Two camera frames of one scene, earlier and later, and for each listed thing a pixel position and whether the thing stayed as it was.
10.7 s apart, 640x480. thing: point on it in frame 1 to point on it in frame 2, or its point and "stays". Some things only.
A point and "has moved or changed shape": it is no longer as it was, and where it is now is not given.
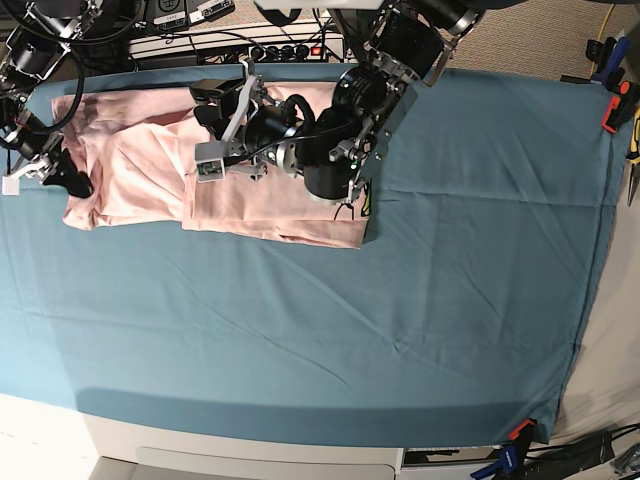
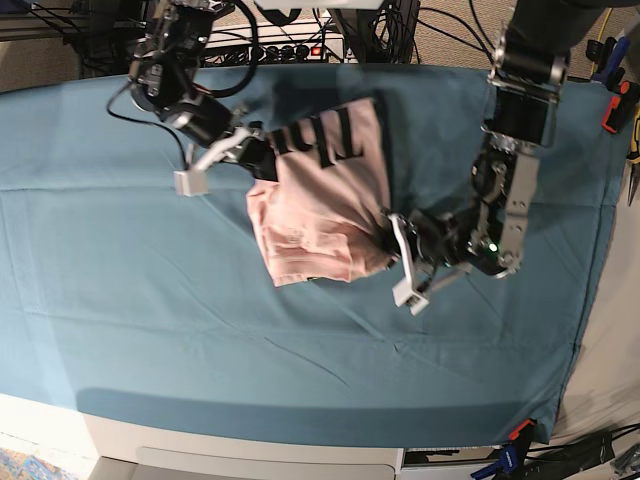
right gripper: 265,129 to 429,239
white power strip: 274,45 stays
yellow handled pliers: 634,155 stays
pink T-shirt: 137,144 has moved or changed shape
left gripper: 35,155 to 212,124
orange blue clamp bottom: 513,454 stays
